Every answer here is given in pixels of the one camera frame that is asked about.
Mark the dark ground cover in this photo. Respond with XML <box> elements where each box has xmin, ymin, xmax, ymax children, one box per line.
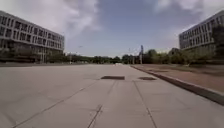
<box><xmin>100</xmin><ymin>75</ymin><xmax>126</xmax><ymax>81</ymax></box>
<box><xmin>138</xmin><ymin>76</ymin><xmax>157</xmax><ymax>81</ymax></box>

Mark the pole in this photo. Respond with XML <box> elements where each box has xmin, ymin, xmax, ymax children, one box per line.
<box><xmin>139</xmin><ymin>44</ymin><xmax>145</xmax><ymax>65</ymax></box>

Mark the grey concrete slab pavement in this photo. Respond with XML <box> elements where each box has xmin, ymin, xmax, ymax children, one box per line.
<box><xmin>0</xmin><ymin>63</ymin><xmax>224</xmax><ymax>128</ymax></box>

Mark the row of trees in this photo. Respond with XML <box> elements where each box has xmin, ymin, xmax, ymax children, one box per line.
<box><xmin>46</xmin><ymin>48</ymin><xmax>224</xmax><ymax>66</ymax></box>

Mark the grey kerb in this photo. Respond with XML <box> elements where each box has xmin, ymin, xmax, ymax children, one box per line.
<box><xmin>130</xmin><ymin>64</ymin><xmax>224</xmax><ymax>107</ymax></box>

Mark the white multi-storey building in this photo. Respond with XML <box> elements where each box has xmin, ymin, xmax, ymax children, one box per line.
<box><xmin>0</xmin><ymin>9</ymin><xmax>66</xmax><ymax>64</ymax></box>

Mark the pale multi-storey building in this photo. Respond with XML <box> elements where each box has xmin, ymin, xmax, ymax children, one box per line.
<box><xmin>178</xmin><ymin>9</ymin><xmax>224</xmax><ymax>54</ymax></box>

